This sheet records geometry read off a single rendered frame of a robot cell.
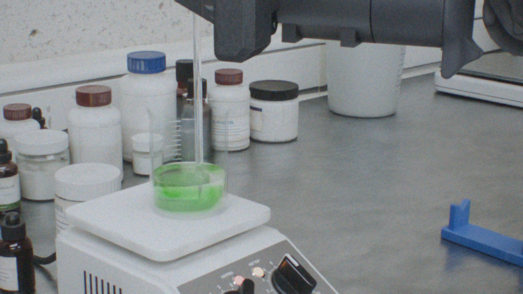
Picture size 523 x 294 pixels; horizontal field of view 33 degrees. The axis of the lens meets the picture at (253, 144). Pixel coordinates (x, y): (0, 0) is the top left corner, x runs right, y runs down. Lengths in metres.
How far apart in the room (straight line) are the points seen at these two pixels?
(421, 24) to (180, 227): 0.23
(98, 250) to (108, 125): 0.33
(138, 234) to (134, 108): 0.43
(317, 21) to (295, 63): 0.77
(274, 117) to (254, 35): 0.62
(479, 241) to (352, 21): 0.34
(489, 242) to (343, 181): 0.23
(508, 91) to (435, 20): 0.85
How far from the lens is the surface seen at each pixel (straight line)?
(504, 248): 0.85
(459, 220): 0.88
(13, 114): 1.00
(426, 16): 0.56
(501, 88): 1.41
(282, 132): 1.15
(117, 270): 0.64
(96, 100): 0.97
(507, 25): 0.55
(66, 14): 1.15
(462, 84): 1.45
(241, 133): 1.11
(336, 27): 0.58
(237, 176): 1.02
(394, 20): 0.57
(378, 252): 0.83
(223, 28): 0.53
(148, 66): 1.05
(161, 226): 0.65
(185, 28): 1.26
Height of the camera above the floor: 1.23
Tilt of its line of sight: 17 degrees down
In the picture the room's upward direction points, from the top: 1 degrees clockwise
